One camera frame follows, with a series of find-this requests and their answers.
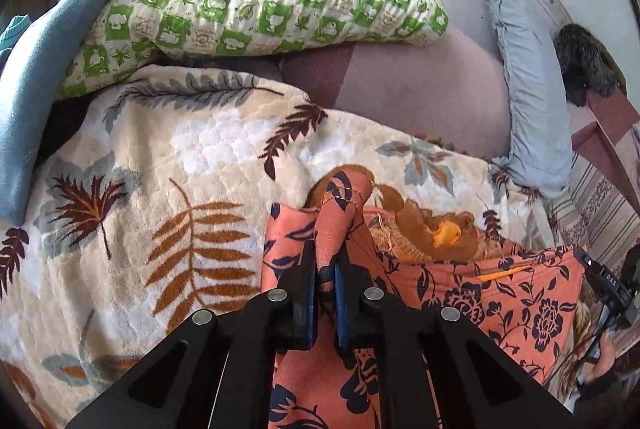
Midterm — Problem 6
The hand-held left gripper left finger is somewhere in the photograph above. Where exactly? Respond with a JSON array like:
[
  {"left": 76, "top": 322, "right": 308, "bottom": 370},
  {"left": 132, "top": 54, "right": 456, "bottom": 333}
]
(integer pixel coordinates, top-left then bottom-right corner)
[{"left": 65, "top": 239, "right": 321, "bottom": 429}]

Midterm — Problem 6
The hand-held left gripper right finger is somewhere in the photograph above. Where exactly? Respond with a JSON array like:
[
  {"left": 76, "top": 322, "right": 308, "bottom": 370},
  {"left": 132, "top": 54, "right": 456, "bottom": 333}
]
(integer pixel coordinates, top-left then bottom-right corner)
[{"left": 332, "top": 254, "right": 581, "bottom": 429}]

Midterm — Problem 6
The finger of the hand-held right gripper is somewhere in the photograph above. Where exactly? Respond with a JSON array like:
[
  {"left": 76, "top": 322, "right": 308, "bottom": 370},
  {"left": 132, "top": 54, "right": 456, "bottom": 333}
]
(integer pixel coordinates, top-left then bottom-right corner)
[{"left": 574, "top": 248, "right": 612, "bottom": 297}]

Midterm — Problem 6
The orange floral shirt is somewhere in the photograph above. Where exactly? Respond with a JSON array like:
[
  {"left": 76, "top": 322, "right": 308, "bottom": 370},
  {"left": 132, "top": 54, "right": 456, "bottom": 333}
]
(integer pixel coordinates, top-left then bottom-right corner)
[{"left": 260, "top": 164, "right": 586, "bottom": 429}]

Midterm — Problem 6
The person's right hand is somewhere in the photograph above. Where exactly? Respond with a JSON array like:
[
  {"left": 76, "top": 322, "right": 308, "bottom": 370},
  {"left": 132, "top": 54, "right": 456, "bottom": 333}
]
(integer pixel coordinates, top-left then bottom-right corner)
[{"left": 582, "top": 331, "right": 621, "bottom": 387}]

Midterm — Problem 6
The striped floral bedding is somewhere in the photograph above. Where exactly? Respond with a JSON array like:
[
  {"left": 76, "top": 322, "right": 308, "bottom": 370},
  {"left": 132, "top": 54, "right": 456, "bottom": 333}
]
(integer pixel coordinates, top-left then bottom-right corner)
[{"left": 545, "top": 124, "right": 640, "bottom": 360}]

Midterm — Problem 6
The grey-blue pillow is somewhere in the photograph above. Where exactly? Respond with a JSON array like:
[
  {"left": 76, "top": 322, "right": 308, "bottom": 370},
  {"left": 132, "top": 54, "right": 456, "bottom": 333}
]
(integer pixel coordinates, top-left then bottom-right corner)
[{"left": 482, "top": 0, "right": 573, "bottom": 200}]

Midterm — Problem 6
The dark furry cushion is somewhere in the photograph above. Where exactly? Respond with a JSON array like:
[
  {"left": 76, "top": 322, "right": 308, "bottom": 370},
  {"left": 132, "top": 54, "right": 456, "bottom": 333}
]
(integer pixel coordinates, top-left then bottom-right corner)
[{"left": 552, "top": 24, "right": 626, "bottom": 107}]

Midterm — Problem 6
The mauve patchwork bedsheet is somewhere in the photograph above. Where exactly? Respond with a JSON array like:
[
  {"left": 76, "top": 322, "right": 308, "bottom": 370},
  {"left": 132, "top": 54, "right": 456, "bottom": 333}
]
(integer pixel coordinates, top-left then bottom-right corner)
[{"left": 280, "top": 29, "right": 640, "bottom": 190}]

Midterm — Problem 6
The leaf-print fleece blanket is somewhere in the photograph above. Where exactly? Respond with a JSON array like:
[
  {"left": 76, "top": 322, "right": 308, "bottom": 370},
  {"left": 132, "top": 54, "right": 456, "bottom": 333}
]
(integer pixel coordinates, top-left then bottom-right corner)
[{"left": 0, "top": 64, "right": 591, "bottom": 429}]

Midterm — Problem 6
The light blue cloth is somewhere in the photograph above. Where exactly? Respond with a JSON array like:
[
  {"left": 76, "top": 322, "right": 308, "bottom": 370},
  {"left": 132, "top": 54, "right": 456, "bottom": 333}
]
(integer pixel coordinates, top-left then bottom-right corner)
[{"left": 0, "top": 0, "right": 135, "bottom": 227}]

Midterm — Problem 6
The teal patterned cloth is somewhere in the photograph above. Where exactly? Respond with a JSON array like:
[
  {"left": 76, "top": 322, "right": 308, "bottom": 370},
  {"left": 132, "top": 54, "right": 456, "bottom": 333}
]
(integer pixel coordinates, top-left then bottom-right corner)
[{"left": 0, "top": 14, "right": 31, "bottom": 60}]

